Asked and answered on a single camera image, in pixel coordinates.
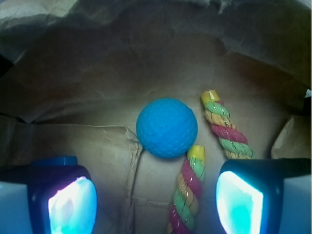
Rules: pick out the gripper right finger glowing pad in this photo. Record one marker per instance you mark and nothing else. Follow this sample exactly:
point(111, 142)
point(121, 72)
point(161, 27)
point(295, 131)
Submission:
point(265, 196)

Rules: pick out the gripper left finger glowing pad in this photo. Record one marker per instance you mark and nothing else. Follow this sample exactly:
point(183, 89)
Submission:
point(47, 199)

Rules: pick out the blue dimpled ball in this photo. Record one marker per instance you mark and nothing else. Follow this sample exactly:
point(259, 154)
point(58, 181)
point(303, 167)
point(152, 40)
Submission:
point(166, 128)

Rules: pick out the blue rectangular block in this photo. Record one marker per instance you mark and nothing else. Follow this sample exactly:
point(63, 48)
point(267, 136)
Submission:
point(57, 161)

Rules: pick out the brown paper bag tray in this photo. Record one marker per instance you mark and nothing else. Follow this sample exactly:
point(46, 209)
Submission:
point(92, 66)

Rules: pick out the pink green yellow rope toy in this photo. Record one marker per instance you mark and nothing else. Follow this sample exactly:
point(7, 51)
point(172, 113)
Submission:
point(189, 181)

